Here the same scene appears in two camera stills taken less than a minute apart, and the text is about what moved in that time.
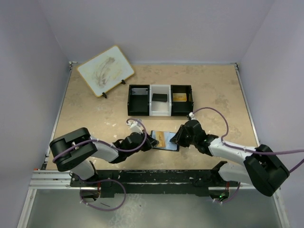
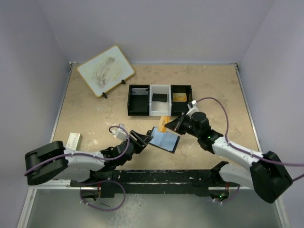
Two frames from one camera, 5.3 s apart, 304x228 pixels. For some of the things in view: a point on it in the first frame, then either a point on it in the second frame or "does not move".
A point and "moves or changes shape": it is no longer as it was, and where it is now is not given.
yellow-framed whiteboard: (105, 70) does not move
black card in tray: (159, 97) does not move
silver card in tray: (140, 91) does not move
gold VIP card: (160, 137) → (163, 120)
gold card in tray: (179, 97) does not move
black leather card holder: (164, 137) moves or changes shape
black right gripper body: (181, 136) → (182, 123)
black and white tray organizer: (160, 100) does not move
